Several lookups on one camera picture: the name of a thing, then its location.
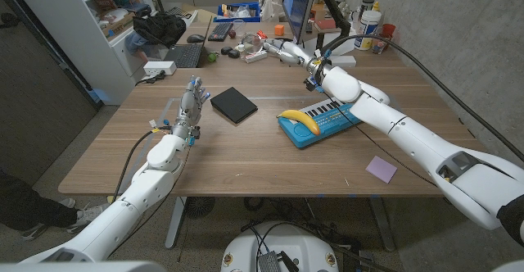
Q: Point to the black square box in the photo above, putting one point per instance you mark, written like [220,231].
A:
[234,105]

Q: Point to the white shelf unit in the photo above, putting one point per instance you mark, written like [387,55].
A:
[65,30]

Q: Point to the green ball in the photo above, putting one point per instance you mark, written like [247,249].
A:
[212,57]

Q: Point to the white plastic tub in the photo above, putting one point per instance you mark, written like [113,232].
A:
[367,30]

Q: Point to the black laptop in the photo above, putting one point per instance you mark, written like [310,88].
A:
[186,55]

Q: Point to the black computer monitor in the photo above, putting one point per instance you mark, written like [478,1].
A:
[299,5]

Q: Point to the white block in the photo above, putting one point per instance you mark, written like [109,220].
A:
[343,61]

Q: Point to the person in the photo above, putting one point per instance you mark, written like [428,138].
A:
[28,210]

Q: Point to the yellow banana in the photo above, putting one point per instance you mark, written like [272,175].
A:
[305,119]

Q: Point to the bottle with black cap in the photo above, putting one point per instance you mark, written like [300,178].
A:
[367,5]

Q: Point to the black computer mouse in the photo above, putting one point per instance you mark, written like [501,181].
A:
[195,38]

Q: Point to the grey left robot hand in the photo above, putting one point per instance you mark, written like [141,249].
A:
[190,104]

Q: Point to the black oval case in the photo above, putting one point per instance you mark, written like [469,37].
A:
[234,53]

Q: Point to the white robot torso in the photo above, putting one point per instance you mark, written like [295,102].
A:
[82,267]

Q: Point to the long white box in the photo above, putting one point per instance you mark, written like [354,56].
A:
[256,56]

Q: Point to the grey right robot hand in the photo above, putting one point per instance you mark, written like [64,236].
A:
[288,51]

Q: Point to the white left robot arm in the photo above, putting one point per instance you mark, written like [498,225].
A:
[139,194]

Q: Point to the cardboard box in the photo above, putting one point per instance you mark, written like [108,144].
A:
[118,25]

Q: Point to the blue storage bin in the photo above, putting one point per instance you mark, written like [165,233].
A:
[254,12]

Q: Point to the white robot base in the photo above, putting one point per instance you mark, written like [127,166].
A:
[282,243]

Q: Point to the red crumpled wrapper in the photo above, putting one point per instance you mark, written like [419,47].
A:
[262,34]

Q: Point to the purple sticky note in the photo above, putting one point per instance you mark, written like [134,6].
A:
[381,169]

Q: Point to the blue toy piano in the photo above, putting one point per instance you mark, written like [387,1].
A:
[331,122]

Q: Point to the black keyboard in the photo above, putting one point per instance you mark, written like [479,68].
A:
[220,31]

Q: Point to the orange cube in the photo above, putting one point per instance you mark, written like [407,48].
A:
[279,30]

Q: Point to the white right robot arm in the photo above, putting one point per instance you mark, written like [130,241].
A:
[409,137]

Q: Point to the white power strip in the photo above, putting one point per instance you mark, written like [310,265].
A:
[159,68]

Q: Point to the red cup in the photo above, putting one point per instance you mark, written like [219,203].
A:
[388,30]

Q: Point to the grey table leg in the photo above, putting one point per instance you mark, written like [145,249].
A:
[175,223]

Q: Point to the black bag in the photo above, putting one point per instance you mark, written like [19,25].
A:
[159,28]

